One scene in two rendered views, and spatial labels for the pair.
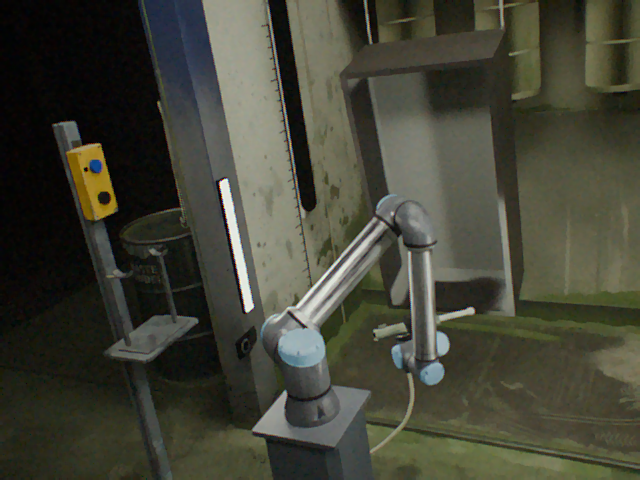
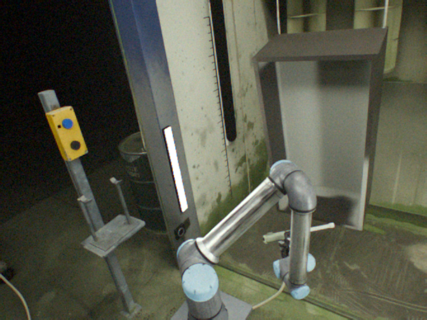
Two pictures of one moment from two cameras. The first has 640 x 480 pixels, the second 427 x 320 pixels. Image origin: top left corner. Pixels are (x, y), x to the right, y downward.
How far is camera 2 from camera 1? 103 cm
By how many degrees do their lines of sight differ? 11
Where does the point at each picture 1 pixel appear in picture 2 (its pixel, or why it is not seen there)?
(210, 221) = (159, 154)
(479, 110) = (356, 87)
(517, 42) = not seen: hidden behind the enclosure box
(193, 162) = (147, 115)
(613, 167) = not seen: outside the picture
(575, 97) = (416, 73)
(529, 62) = (390, 49)
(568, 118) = (409, 87)
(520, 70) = not seen: hidden behind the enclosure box
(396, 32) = (299, 23)
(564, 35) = (415, 30)
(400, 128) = (295, 94)
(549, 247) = (385, 171)
